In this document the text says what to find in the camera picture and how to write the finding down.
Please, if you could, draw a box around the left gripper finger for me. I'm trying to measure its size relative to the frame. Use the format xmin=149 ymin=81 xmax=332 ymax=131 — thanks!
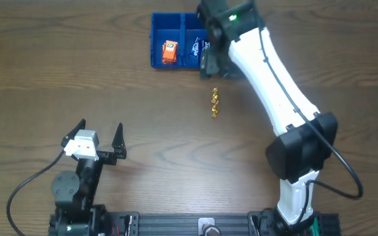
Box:
xmin=60 ymin=118 xmax=87 ymax=148
xmin=111 ymin=122 xmax=127 ymax=160

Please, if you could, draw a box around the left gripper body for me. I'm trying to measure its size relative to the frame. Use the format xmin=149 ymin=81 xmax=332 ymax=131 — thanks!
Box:
xmin=95 ymin=150 xmax=117 ymax=166

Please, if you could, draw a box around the orange candy box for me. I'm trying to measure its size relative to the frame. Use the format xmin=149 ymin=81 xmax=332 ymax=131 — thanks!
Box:
xmin=161 ymin=44 xmax=170 ymax=66
xmin=163 ymin=39 xmax=179 ymax=64

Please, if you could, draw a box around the blue candy pack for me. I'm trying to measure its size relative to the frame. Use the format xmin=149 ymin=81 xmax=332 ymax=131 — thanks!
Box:
xmin=190 ymin=36 xmax=202 ymax=59
xmin=201 ymin=40 xmax=211 ymax=63

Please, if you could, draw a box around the blue tray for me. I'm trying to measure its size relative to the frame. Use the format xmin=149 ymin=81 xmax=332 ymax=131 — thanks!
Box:
xmin=149 ymin=11 xmax=210 ymax=69

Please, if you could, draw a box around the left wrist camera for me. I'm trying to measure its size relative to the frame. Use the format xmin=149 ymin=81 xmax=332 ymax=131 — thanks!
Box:
xmin=63 ymin=129 xmax=100 ymax=161

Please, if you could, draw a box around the black cable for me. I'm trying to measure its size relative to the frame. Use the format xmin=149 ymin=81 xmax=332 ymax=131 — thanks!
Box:
xmin=302 ymin=124 xmax=364 ymax=227
xmin=6 ymin=149 xmax=66 ymax=236

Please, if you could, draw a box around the mounting rail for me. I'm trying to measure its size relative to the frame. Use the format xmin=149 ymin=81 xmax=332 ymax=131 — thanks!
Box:
xmin=48 ymin=211 xmax=341 ymax=236

